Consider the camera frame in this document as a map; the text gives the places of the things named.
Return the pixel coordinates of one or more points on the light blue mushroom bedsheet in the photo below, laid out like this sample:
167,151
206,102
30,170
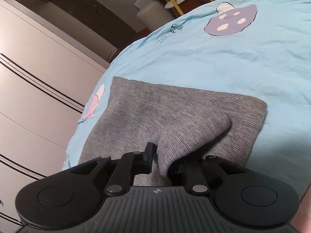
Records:
259,48

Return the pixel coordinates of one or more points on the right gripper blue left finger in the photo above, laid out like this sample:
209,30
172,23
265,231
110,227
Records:
130,165

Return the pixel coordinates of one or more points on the grey sweatpants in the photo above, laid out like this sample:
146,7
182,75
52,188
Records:
179,120

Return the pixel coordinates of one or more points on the grey cylindrical stool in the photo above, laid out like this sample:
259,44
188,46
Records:
153,14

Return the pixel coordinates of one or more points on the white sliding wardrobe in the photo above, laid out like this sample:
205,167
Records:
47,78

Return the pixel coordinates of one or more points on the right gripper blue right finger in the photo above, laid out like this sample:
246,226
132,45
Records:
187,172

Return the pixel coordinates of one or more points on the dark wooden door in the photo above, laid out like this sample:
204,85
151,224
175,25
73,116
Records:
100,19

